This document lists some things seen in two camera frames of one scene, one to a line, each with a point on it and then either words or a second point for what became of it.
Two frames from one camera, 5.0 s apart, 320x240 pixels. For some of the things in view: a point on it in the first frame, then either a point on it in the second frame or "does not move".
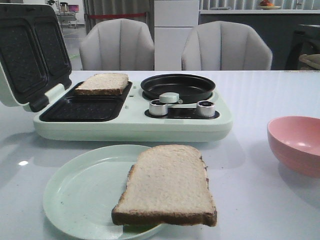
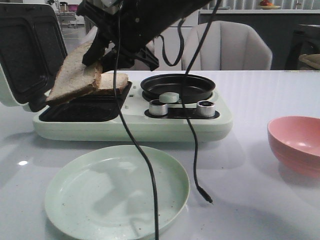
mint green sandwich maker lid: [34, 57] does not move
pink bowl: [295, 142] does not move
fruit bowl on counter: [267, 5] does not move
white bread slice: [167, 185] → [75, 77]
